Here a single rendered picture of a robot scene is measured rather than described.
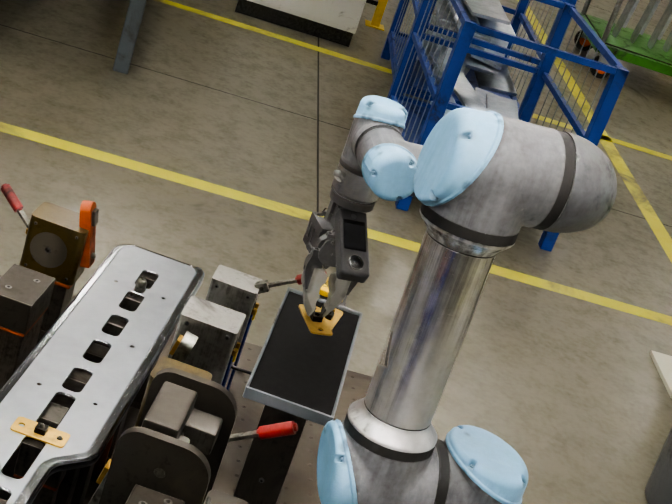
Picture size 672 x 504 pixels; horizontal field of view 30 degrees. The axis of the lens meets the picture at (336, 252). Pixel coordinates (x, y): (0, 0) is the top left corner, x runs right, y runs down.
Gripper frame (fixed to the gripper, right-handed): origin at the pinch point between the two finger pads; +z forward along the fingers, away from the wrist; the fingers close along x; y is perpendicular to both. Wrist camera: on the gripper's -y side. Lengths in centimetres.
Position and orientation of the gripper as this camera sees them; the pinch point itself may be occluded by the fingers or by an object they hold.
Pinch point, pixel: (318, 311)
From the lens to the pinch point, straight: 198.6
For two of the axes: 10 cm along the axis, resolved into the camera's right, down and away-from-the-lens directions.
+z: -3.0, 8.7, 4.0
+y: -2.8, -4.8, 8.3
